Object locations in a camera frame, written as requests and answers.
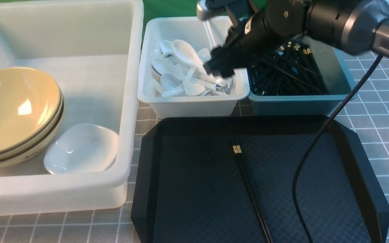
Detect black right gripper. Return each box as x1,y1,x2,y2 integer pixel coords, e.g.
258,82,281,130
203,0,309,78

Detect white ceramic soup spoon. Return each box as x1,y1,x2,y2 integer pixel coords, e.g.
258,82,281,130
172,39,216,85

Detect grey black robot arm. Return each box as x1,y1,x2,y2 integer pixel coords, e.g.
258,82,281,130
197,0,389,78

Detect bottom cream noodle bowl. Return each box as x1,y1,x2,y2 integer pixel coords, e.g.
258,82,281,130
0,102,65,168

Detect lower yellow noodle bowl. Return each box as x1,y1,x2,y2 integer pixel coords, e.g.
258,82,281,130
0,91,65,167

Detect long white ladle spoon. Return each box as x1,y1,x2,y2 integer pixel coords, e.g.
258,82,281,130
203,20,217,50

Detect pile of black chopsticks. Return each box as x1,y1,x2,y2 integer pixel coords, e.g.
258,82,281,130
247,40,329,96

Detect blue-grey chopstick bin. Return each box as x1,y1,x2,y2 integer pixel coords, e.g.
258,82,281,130
248,37,355,115

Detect pile of white spoons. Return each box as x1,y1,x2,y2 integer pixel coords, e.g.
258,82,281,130
151,40,233,97

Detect white spoon bin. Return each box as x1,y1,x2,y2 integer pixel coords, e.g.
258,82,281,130
137,17,250,119

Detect green cloth backdrop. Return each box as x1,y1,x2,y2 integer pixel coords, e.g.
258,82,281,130
143,0,197,24

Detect black serving tray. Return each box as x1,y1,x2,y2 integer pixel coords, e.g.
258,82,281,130
131,115,389,243

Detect white dish in tub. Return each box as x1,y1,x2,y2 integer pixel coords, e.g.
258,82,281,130
44,123,119,175

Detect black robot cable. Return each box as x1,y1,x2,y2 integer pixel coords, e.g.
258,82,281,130
292,54,384,243

